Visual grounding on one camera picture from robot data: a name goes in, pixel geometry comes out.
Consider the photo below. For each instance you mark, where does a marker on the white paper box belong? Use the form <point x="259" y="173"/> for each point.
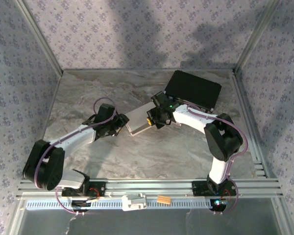
<point x="137" y="120"/>

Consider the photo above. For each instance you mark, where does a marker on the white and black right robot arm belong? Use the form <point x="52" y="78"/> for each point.
<point x="223" y="137"/>

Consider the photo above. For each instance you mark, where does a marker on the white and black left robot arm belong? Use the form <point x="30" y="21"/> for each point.
<point x="44" y="164"/>

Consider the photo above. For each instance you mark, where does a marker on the black rectangular case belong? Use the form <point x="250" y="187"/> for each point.
<point x="196" y="90"/>

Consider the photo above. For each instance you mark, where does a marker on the white plastic connector block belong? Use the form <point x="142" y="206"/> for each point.
<point x="132" y="203"/>

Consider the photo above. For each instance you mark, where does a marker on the small orange block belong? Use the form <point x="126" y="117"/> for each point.
<point x="163" y="199"/>

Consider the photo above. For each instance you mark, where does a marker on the black controller board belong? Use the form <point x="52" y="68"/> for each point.
<point x="218" y="206"/>
<point x="79" y="204"/>

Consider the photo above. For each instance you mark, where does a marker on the aluminium side rail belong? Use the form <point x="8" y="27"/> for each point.
<point x="54" y="98"/>
<point x="251" y="122"/>

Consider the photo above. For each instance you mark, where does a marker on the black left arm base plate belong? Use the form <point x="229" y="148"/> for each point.
<point x="100" y="189"/>

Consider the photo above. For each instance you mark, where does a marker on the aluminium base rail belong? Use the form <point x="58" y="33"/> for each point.
<point x="149" y="187"/>

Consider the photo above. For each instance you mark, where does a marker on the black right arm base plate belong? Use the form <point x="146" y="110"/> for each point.
<point x="198" y="188"/>

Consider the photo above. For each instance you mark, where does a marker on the aluminium frame post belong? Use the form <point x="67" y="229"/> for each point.
<point x="40" y="36"/>
<point x="256" y="36"/>

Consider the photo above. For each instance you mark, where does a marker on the aluminium frame leg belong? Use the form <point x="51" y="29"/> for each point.
<point x="286" y="220"/>
<point x="16" y="220"/>

